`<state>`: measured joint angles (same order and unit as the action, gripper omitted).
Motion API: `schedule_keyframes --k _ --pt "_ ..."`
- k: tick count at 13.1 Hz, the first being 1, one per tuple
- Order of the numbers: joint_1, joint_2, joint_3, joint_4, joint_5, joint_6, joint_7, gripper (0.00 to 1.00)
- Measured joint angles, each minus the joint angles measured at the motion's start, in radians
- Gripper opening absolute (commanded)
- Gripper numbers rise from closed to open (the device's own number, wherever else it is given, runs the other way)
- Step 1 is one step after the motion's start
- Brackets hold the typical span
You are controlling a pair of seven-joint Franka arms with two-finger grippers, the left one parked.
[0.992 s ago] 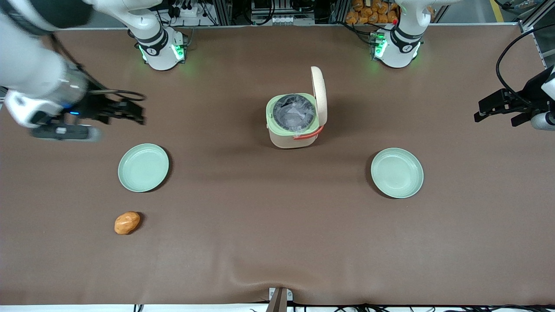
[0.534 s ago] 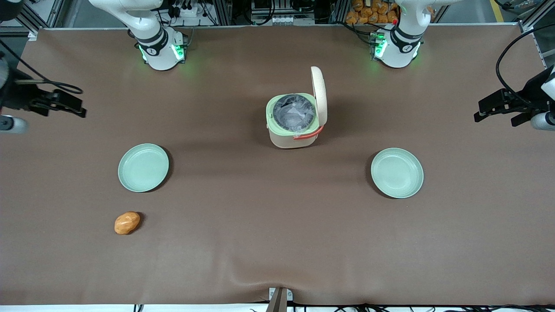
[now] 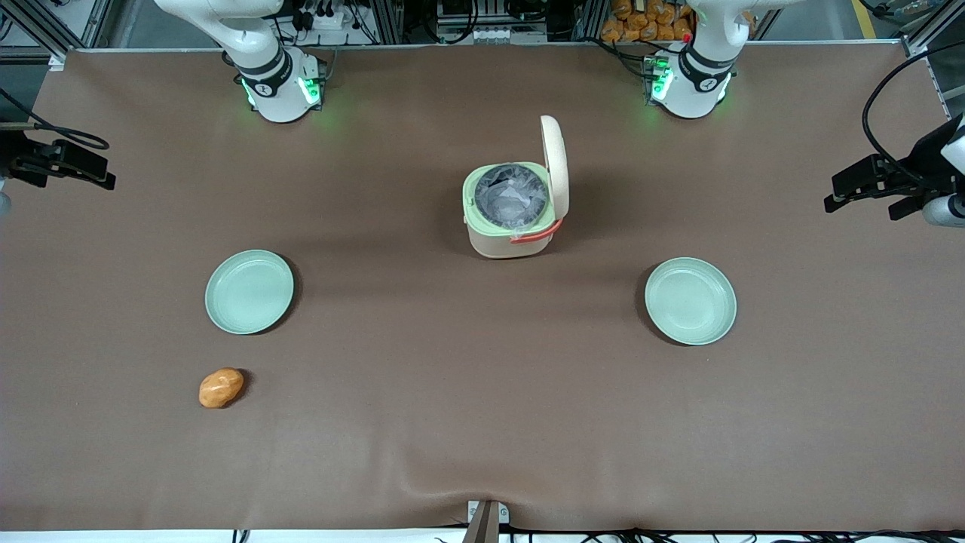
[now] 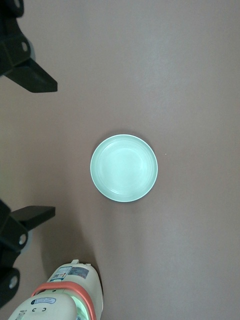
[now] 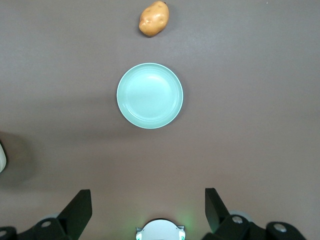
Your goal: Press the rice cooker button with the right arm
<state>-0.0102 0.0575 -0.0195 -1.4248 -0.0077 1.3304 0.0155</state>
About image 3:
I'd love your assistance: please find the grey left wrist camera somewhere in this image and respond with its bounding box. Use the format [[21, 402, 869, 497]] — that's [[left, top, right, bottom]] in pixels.
[[923, 194, 965, 228]]

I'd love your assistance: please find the black floor cable bundle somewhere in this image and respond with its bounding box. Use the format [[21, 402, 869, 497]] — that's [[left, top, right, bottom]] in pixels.
[[436, 526, 965, 543]]

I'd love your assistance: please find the pile of orange bread rolls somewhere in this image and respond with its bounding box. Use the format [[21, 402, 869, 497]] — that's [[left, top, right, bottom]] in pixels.
[[601, 0, 694, 43]]

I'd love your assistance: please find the glossy orange bread roll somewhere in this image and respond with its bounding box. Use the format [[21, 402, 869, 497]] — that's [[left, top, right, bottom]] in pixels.
[[198, 367, 245, 410]]

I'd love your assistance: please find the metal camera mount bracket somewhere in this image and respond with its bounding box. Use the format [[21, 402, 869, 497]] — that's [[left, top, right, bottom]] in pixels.
[[464, 500, 510, 543]]

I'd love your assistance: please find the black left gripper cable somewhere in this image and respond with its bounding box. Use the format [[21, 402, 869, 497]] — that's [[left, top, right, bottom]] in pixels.
[[862, 41, 965, 189]]

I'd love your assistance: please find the pale green round plate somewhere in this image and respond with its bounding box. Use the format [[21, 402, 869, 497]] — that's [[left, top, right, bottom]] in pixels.
[[205, 250, 295, 336], [645, 257, 737, 346]]

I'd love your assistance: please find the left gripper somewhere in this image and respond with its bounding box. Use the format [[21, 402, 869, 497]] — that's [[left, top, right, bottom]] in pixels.
[[824, 113, 965, 222]]

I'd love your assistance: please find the aluminium frame profile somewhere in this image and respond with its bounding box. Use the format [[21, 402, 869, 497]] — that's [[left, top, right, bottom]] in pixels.
[[14, 0, 114, 70], [901, 0, 965, 57]]

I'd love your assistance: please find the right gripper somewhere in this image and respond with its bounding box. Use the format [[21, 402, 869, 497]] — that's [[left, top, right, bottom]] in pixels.
[[0, 124, 117, 190]]

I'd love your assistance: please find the crinkled plastic pot liner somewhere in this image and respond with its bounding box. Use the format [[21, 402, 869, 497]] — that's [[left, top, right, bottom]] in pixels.
[[473, 164, 550, 228]]

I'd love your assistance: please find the brown table mat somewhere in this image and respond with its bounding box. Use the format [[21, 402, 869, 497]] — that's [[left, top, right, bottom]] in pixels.
[[0, 43, 965, 532]]

